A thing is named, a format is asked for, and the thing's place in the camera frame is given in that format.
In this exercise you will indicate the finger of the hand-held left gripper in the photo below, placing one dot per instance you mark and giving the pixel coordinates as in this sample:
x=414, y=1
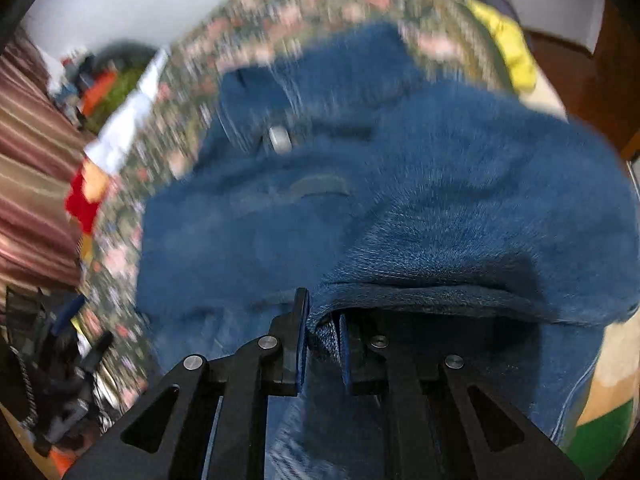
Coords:
x=67, y=312
x=97, y=350

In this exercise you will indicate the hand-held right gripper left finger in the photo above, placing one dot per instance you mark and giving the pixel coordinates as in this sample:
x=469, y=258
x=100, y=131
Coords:
x=302, y=345

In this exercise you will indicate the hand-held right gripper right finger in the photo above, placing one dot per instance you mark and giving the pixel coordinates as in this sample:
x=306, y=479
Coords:
x=344, y=355

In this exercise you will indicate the blue denim jeans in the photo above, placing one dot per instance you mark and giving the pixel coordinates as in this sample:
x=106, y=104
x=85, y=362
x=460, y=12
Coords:
x=400, y=185

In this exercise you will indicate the red plush toy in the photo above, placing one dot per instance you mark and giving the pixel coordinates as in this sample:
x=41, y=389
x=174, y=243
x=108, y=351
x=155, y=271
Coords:
x=80, y=205

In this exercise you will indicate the striped pink curtain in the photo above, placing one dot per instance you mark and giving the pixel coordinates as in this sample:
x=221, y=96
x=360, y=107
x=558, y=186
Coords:
x=30, y=200

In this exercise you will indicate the white cloth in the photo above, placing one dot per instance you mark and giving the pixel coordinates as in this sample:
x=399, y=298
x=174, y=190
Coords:
x=125, y=125

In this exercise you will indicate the orange bag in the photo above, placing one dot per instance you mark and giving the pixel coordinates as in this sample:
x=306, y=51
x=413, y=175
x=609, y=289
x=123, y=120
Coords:
x=97, y=92

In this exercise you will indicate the green bag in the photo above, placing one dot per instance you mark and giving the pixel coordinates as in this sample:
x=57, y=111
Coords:
x=127, y=82

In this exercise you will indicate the green and beige blanket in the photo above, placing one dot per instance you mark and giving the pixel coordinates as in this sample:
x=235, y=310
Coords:
x=600, y=435

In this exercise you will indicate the floral blanket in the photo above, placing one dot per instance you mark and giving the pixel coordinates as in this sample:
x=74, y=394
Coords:
x=200, y=55

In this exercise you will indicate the yellow cloth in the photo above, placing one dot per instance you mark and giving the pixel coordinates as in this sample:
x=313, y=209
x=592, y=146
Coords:
x=510, y=45

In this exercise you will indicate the brown wooden furniture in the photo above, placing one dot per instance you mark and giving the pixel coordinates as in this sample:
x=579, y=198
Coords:
x=590, y=90

